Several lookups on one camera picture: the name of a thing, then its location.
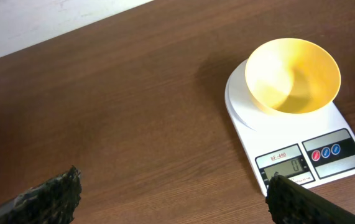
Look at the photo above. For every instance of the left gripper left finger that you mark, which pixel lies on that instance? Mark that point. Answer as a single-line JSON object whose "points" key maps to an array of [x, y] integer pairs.
{"points": [[53, 201]]}

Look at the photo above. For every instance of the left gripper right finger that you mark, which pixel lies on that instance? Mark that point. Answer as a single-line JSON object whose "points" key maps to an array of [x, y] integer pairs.
{"points": [[289, 202]]}

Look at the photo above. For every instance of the white digital kitchen scale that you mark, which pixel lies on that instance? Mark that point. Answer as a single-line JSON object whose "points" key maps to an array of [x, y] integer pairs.
{"points": [[311, 149]]}

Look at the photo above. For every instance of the pale yellow plastic bowl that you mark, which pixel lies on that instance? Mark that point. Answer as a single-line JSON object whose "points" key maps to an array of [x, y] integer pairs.
{"points": [[291, 76]]}

